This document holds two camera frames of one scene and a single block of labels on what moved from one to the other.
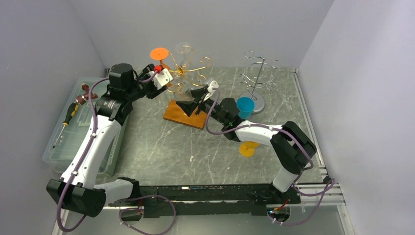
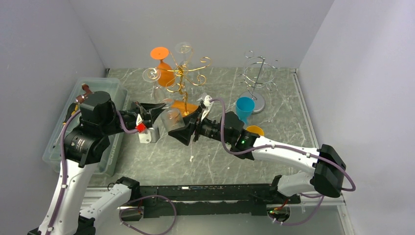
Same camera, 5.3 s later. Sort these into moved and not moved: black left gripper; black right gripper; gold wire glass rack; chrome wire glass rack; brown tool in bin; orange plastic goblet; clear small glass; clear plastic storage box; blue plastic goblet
Moved: black left gripper; clear small glass; black right gripper
Not moved: clear plastic storage box; brown tool in bin; gold wire glass rack; orange plastic goblet; blue plastic goblet; chrome wire glass rack
